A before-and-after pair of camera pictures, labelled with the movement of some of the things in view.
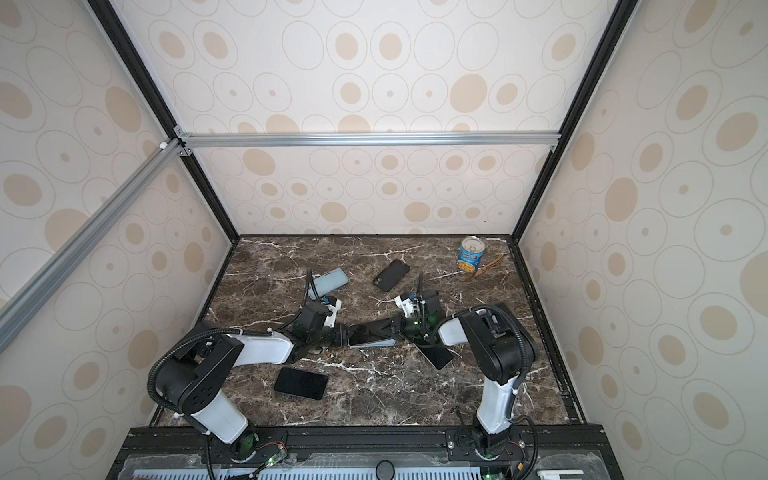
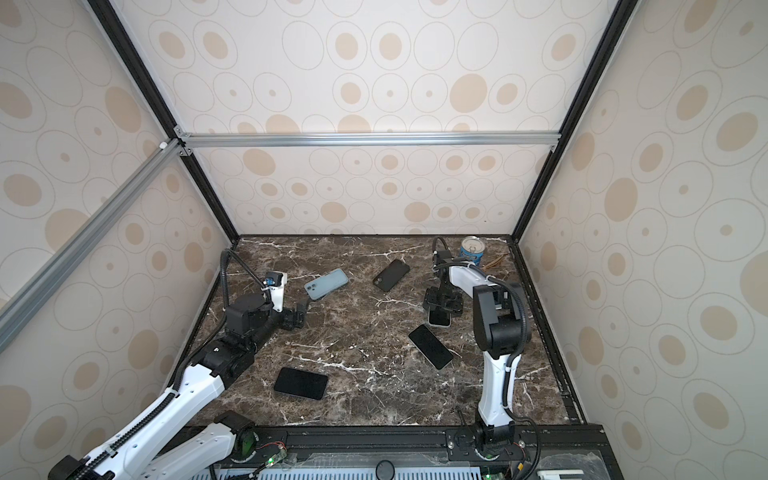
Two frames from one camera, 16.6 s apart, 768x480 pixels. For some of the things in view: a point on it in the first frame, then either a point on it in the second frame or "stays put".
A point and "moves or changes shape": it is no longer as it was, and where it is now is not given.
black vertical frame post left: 156,101 stays put
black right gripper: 402,325 -> 432,299
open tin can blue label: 470,254 stays put
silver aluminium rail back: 488,140 stays put
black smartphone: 437,354 stays put
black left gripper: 338,334 -> 290,321
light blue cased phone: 383,343 moves or changes shape
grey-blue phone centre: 327,283 stays put
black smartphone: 302,383 stays put
